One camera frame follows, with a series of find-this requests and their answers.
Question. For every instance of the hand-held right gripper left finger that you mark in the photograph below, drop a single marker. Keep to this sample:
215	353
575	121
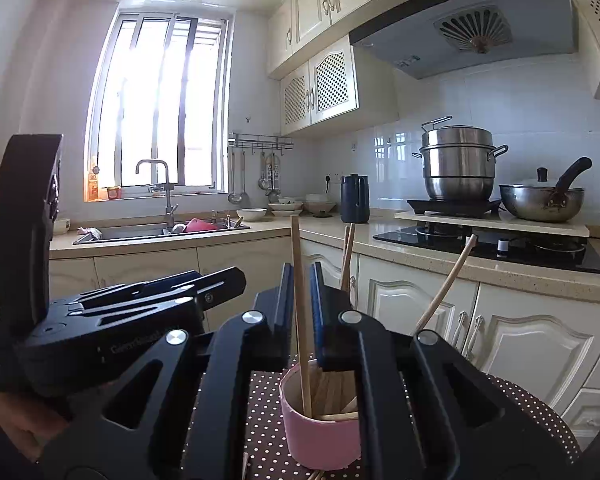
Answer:
287	320

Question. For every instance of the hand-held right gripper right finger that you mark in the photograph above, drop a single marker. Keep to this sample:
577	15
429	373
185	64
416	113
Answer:
319	320

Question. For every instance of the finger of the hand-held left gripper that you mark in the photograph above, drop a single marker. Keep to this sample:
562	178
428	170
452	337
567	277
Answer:
155	317
180	282

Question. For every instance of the single wooden chopstick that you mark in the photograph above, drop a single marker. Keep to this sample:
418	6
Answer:
298	270

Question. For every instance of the bunch of wooden chopsticks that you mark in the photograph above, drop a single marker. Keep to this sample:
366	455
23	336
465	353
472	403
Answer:
332	390

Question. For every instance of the pink cup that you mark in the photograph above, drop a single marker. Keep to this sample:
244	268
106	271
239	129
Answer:
320	440

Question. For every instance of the person's left hand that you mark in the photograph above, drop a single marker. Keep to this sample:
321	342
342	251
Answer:
20	425

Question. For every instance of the small white mug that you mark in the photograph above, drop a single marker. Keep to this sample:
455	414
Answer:
62	226

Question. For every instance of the pink plastic bowl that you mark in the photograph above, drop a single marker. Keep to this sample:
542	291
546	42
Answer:
200	225

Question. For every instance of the white dish rag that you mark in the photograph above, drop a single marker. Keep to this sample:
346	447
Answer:
90	233

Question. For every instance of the stainless steel sink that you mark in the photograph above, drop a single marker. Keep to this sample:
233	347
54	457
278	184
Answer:
130	232

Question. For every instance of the steel sink faucet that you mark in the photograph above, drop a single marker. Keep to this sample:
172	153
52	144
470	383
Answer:
169	210

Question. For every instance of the orange bottle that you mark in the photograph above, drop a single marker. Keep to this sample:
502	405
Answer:
94	187

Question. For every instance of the beige stone countertop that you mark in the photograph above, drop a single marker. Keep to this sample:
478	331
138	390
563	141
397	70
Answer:
330	227

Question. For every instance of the cream base kitchen cabinets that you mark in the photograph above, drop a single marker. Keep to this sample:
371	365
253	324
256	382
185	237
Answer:
415	305

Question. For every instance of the white bowl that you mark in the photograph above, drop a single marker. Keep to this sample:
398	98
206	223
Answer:
251	213

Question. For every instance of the small orange jar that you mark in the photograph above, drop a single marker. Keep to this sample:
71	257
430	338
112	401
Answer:
113	193

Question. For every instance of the hanging steel ladle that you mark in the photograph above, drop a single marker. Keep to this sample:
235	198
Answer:
236	197

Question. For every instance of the stacked white bowls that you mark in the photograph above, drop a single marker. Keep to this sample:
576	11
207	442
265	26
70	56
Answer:
320	206

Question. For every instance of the hanging steel spoon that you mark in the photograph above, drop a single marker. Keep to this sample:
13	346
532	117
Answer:
245	185

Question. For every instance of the dark blue kettle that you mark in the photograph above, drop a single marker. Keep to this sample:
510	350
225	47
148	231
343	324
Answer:
355	205

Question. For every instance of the hanging slotted skimmer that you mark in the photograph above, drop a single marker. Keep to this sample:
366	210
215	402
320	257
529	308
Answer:
264	177

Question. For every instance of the hanging kitchen spatula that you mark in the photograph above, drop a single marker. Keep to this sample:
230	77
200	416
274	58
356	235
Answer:
274	180

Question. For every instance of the barred kitchen window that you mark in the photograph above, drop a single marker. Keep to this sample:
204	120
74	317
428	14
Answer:
150	110

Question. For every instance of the stainless steel steamer pot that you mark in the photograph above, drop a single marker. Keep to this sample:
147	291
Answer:
460	170

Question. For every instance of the small cream lattice cabinet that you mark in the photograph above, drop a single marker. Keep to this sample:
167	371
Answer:
330	85

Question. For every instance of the black glass gas stove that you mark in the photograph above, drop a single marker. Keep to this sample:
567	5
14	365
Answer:
555	260

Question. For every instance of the wok lid with black knob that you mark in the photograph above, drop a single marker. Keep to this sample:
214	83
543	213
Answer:
542	175

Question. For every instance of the grey range hood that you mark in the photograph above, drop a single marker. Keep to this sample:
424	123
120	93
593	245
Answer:
530	45

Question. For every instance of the wall outlet with plug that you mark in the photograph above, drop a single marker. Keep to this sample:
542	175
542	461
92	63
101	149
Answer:
330	178

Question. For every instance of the steel wall utensil rack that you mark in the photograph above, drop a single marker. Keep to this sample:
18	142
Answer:
260	140

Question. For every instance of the cream upper wall cabinets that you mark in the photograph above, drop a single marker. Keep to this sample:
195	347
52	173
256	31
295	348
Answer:
310	5

